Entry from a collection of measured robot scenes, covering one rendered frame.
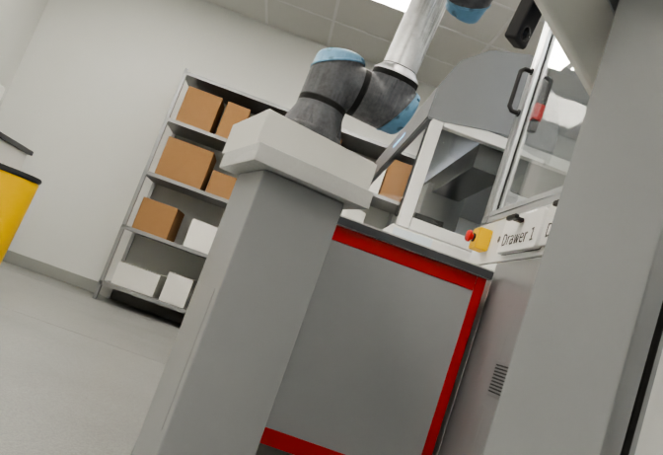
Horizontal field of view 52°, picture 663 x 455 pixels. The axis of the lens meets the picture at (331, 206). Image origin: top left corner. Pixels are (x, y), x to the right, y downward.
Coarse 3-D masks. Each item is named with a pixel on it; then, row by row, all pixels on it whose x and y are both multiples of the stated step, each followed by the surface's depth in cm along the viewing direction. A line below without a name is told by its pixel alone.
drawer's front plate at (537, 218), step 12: (528, 216) 185; (540, 216) 176; (504, 228) 202; (516, 228) 191; (528, 228) 182; (540, 228) 174; (504, 240) 198; (528, 240) 179; (504, 252) 195; (516, 252) 189
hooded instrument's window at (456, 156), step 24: (408, 144) 311; (456, 144) 275; (480, 144) 276; (408, 168) 284; (432, 168) 273; (456, 168) 274; (480, 168) 275; (384, 192) 338; (432, 192) 272; (456, 192) 273; (480, 192) 274; (384, 216) 306; (432, 216) 270; (456, 216) 271; (480, 216) 272
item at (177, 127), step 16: (192, 80) 567; (208, 80) 558; (176, 96) 554; (224, 96) 581; (240, 96) 564; (256, 112) 596; (176, 128) 570; (192, 128) 551; (208, 144) 589; (224, 144) 564; (352, 144) 589; (368, 144) 572; (384, 144) 564; (144, 176) 543; (160, 176) 544; (192, 192) 560; (208, 192) 545; (128, 208) 538; (160, 240) 537; (112, 256) 532; (96, 288) 528; (112, 288) 573; (160, 304) 530
